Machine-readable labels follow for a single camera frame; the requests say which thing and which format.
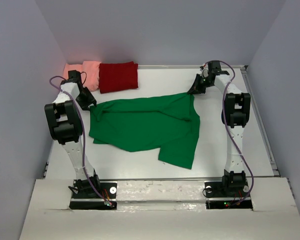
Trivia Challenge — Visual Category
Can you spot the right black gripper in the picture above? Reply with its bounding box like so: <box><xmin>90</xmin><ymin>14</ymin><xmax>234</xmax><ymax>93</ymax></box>
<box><xmin>187</xmin><ymin>73</ymin><xmax>214</xmax><ymax>95</ymax></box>

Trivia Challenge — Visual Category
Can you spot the folded red t shirt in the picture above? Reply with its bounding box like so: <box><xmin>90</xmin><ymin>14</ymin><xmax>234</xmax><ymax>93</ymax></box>
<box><xmin>99</xmin><ymin>61</ymin><xmax>139</xmax><ymax>94</ymax></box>

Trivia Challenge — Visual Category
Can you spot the green t shirt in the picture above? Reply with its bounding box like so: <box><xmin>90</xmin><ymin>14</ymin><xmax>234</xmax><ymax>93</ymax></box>
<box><xmin>89</xmin><ymin>92</ymin><xmax>200</xmax><ymax>170</ymax></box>

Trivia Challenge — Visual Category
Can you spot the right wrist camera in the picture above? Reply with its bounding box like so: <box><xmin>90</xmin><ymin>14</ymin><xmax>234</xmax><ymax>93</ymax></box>
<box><xmin>200</xmin><ymin>64</ymin><xmax>209</xmax><ymax>79</ymax></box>

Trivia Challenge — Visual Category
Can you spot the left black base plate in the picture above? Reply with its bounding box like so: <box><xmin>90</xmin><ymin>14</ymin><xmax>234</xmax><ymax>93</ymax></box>
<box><xmin>68</xmin><ymin>181</ymin><xmax>118</xmax><ymax>211</ymax></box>

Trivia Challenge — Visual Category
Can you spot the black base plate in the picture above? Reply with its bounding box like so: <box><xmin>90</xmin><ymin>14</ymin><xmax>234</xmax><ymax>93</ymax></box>
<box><xmin>68</xmin><ymin>181</ymin><xmax>118</xmax><ymax>211</ymax></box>
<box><xmin>202</xmin><ymin>181</ymin><xmax>253</xmax><ymax>210</ymax></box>

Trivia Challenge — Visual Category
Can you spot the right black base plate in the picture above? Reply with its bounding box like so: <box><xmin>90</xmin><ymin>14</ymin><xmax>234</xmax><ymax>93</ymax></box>
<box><xmin>202</xmin><ymin>181</ymin><xmax>253</xmax><ymax>210</ymax></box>

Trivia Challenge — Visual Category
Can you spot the folded pink t shirt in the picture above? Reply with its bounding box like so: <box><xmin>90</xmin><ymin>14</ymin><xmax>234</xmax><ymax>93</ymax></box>
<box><xmin>63</xmin><ymin>60</ymin><xmax>101</xmax><ymax>92</ymax></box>

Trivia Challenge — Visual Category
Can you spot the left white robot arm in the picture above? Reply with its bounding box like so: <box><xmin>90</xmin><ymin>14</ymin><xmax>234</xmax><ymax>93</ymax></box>
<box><xmin>44</xmin><ymin>70</ymin><xmax>104</xmax><ymax>199</ymax></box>

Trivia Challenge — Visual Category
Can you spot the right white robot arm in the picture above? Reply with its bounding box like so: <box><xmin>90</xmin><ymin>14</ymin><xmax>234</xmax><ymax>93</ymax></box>
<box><xmin>187</xmin><ymin>60</ymin><xmax>253</xmax><ymax>200</ymax></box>

